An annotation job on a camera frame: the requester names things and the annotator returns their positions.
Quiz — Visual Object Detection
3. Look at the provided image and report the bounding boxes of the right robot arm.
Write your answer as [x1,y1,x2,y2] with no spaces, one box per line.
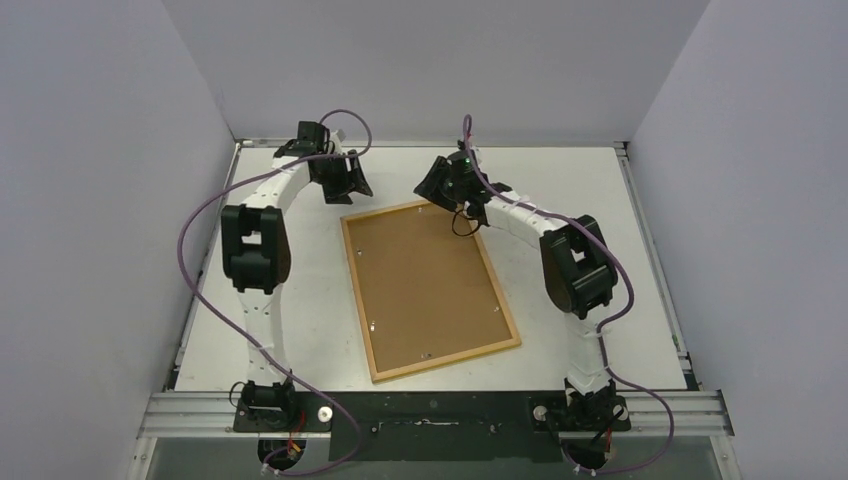
[414,149,631,433]

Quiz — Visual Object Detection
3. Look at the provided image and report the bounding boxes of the aluminium front rail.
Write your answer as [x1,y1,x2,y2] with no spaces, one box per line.
[126,390,734,479]

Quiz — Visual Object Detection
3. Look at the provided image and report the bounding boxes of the purple cable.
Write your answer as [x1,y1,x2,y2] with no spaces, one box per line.
[461,113,677,477]
[176,109,374,478]

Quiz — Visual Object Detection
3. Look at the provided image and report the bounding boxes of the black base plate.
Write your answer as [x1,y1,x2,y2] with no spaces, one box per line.
[232,389,631,469]

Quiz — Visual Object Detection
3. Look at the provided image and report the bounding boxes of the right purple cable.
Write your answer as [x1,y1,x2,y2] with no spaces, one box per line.
[461,113,677,477]

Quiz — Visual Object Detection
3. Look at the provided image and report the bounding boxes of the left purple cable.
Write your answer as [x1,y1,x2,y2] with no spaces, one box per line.
[176,109,374,478]

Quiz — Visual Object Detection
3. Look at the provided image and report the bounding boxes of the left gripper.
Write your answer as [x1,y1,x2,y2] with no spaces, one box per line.
[314,151,372,205]

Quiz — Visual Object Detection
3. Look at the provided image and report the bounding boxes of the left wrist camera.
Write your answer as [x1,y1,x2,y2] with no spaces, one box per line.
[329,129,346,151]

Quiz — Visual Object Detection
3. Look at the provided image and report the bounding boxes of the brown backing board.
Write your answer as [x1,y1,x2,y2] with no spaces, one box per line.
[346,205,515,376]

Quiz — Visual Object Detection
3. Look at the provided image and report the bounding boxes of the yellow picture frame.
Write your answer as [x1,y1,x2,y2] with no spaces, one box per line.
[339,200,523,385]

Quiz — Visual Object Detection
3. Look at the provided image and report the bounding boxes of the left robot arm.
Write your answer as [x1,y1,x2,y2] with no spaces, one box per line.
[220,121,373,431]

